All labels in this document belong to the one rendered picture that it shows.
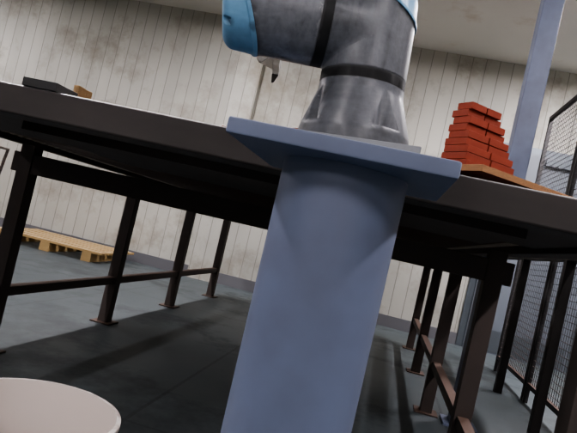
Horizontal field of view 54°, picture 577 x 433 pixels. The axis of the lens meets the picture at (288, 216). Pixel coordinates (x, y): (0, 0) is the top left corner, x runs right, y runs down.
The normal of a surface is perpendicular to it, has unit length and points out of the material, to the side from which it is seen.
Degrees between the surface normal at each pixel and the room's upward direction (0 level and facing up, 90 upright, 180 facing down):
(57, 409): 87
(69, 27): 90
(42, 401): 87
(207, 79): 90
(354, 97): 73
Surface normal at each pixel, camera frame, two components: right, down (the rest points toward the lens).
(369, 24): 0.01, 0.04
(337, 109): -0.34, -0.39
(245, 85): -0.17, -0.07
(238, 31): -0.13, 0.78
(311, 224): -0.39, -0.11
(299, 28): -0.02, 0.50
